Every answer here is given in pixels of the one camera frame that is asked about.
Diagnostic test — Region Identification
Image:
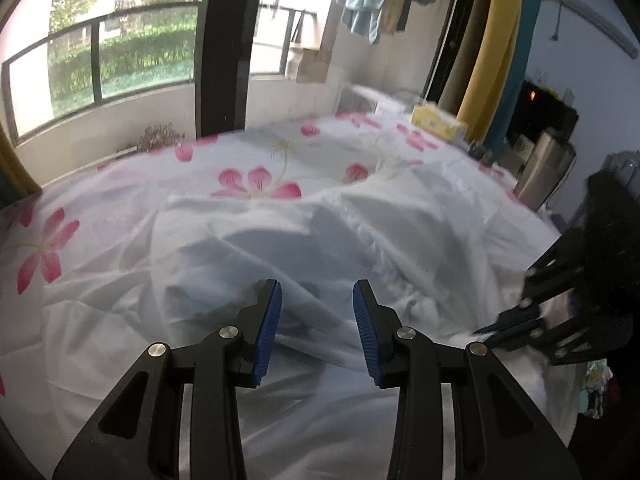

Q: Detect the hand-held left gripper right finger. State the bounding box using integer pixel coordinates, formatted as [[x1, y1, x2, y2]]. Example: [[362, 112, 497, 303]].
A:
[[352, 279, 583, 480]]

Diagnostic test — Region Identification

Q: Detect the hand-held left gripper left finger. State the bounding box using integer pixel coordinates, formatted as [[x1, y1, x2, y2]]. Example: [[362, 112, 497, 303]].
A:
[[52, 279, 283, 480]]

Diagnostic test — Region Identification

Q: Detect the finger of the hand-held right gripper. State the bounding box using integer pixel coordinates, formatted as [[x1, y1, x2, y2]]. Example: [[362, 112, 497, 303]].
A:
[[472, 300, 551, 350]]

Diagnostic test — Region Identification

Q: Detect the white shirt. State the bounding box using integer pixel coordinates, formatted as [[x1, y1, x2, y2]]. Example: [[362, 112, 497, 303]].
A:
[[47, 162, 583, 480]]

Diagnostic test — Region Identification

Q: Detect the colourful printed bag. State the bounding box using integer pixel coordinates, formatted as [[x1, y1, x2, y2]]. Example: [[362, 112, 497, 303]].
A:
[[577, 357, 615, 420]]

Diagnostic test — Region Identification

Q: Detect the stainless steel thermos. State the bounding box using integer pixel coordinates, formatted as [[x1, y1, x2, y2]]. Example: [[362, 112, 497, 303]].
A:
[[514, 127, 577, 211]]

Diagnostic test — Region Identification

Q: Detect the floral bedsheet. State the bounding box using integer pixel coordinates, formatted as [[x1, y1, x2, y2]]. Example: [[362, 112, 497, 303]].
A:
[[0, 109, 586, 480]]

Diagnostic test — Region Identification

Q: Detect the black appliance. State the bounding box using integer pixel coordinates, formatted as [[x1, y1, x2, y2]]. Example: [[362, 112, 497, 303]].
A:
[[507, 77, 581, 148]]

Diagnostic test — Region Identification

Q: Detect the yellow tissue box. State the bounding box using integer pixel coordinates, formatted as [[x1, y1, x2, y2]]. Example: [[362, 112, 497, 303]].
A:
[[410, 101, 470, 142]]

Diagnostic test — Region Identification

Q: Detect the dried plant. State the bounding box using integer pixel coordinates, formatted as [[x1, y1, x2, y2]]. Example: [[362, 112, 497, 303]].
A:
[[136, 122, 187, 153]]

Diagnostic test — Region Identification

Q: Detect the grey radiator unit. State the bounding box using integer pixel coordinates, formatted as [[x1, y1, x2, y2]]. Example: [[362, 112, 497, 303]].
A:
[[336, 84, 421, 115]]

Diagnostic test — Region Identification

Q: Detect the teal curtain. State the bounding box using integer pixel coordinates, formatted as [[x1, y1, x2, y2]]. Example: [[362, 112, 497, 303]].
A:
[[482, 0, 548, 158]]

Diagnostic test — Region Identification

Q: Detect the yellow curtain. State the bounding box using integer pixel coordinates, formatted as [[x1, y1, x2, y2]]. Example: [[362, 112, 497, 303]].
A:
[[457, 0, 531, 143], [0, 125, 43, 206]]

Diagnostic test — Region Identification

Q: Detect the cardboard box on balcony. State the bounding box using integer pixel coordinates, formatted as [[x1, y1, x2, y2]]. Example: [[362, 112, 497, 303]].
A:
[[287, 45, 337, 85]]

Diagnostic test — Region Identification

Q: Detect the black balcony railing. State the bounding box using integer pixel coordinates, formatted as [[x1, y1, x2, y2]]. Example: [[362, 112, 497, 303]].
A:
[[0, 2, 318, 143]]

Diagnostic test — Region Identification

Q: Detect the black window frame post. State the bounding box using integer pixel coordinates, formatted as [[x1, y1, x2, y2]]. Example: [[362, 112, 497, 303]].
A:
[[192, 0, 268, 138]]

